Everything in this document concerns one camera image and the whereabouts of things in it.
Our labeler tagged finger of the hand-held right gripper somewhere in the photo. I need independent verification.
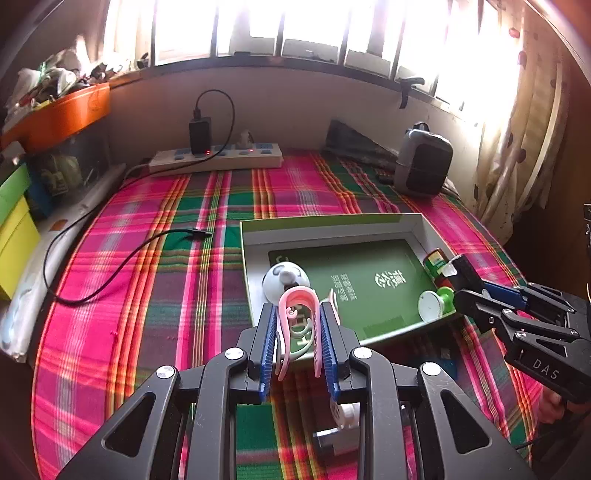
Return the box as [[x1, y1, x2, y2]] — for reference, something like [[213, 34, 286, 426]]
[[453, 290, 578, 354], [445, 255, 571, 324]]

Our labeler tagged black window hook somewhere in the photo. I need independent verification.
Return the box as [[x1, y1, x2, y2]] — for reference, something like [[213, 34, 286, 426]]
[[398, 78, 426, 110]]

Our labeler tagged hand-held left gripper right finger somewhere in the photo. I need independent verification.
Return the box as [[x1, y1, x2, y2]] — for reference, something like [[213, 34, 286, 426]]
[[318, 302, 539, 480]]

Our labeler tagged silver black flashlight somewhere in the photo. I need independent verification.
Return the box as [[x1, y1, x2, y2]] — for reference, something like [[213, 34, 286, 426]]
[[314, 427, 347, 457]]

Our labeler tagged orange bin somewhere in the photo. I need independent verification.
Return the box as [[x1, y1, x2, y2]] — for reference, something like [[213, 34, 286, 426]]
[[0, 83, 112, 151]]

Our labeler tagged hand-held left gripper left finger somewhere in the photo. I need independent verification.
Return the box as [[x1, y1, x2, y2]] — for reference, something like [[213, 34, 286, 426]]
[[55, 302, 278, 480]]

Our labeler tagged clear plastic container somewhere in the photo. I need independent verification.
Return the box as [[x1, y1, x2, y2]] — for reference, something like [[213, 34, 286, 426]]
[[28, 134, 114, 204]]

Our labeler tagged white power strip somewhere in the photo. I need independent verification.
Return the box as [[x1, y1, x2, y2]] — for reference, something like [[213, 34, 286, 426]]
[[148, 142, 284, 176]]

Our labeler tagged cream heart print curtain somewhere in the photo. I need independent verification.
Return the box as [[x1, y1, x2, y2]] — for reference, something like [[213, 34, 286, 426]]
[[475, 0, 573, 241]]

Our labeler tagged person's right hand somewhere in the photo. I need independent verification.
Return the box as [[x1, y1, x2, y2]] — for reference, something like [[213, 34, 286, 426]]
[[538, 390, 573, 424]]

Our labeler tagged yellow storage box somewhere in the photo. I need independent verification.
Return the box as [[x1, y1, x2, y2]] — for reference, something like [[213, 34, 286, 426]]
[[0, 200, 42, 301]]

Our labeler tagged grey black heater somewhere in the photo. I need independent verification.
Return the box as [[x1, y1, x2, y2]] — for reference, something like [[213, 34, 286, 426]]
[[392, 122, 454, 198]]

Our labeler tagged pink white plastic clip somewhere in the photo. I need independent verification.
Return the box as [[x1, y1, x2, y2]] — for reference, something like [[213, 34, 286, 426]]
[[276, 285, 342, 380]]

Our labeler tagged white green suction cap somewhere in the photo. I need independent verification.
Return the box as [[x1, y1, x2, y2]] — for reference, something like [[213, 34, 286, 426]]
[[418, 286, 457, 322]]

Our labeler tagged white round dome knob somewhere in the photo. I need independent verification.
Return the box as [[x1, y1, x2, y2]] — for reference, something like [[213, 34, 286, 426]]
[[262, 261, 311, 305]]

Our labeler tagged blue storage box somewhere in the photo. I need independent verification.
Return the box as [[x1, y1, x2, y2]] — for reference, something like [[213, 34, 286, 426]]
[[25, 171, 54, 220]]

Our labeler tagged green cardboard box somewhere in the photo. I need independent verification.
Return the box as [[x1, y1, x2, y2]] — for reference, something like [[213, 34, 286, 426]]
[[240, 213, 467, 370]]

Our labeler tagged black cable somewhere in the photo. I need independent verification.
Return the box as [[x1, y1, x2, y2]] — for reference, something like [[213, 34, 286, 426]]
[[46, 90, 236, 305]]

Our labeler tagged black charger adapter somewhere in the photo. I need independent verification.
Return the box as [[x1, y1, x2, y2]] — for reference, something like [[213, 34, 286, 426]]
[[188, 117, 213, 155]]

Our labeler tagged pile of clutter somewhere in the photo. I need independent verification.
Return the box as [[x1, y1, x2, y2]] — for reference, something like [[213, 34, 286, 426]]
[[4, 46, 153, 112]]

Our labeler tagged green storage box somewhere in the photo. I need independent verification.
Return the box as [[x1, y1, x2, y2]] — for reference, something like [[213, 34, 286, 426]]
[[0, 164, 32, 215]]

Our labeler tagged green can with red cap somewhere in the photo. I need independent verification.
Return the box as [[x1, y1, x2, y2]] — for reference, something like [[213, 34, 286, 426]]
[[422, 248, 458, 289]]

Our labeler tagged pink green plaid blanket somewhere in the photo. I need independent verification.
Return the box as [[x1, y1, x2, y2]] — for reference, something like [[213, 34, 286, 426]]
[[30, 152, 546, 480]]

